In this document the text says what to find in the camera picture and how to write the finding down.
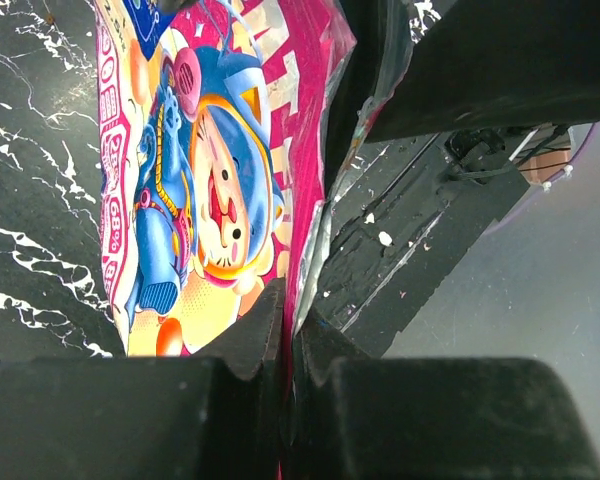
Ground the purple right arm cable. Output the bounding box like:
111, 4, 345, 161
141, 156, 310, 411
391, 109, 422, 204
484, 122, 600, 239

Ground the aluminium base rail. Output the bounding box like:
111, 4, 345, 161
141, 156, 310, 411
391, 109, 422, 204
314, 127, 528, 357

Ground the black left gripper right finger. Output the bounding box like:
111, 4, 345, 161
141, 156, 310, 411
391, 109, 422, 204
284, 313, 600, 479

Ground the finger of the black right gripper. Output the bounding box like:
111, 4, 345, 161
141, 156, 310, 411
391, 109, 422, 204
369, 1, 600, 142

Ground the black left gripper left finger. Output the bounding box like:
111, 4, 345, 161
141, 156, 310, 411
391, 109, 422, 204
0, 280, 285, 479

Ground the pink pet food bag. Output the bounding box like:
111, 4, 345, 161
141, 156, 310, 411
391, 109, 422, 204
93, 0, 414, 359

